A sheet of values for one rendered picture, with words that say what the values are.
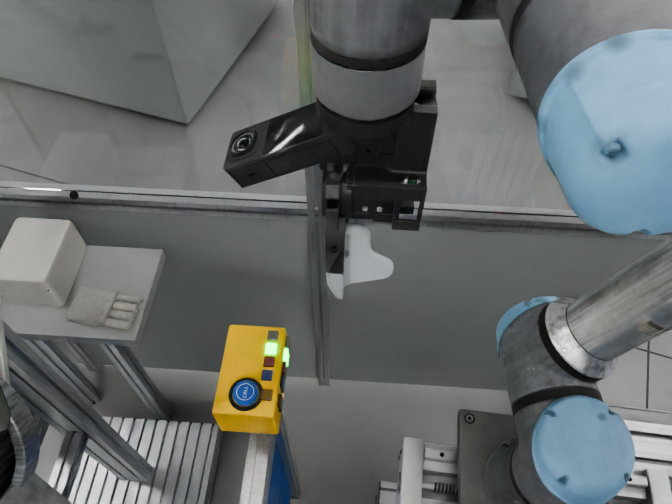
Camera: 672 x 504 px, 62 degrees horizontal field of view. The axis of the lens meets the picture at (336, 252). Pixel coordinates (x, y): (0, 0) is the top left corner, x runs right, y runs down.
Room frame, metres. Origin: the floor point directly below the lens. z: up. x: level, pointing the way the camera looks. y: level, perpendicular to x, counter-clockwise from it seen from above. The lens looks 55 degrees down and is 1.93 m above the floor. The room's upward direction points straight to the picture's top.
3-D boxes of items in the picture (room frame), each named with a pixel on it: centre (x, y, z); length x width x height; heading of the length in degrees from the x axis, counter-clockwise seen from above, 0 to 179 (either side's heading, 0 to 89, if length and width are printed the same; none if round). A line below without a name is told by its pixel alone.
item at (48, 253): (0.70, 0.67, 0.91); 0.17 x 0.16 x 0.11; 176
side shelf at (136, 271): (0.66, 0.60, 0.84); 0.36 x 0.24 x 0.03; 86
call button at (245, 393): (0.33, 0.14, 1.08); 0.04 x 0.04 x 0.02
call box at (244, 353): (0.38, 0.14, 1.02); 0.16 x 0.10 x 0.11; 176
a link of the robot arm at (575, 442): (0.20, -0.30, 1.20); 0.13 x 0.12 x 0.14; 2
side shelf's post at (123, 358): (0.66, 0.60, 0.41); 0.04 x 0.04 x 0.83; 86
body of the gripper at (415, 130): (0.32, -0.03, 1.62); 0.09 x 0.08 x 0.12; 86
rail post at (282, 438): (0.41, 0.14, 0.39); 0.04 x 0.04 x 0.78; 86
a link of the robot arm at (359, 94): (0.32, -0.02, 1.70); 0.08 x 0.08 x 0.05
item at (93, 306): (0.60, 0.50, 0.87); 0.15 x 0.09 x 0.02; 80
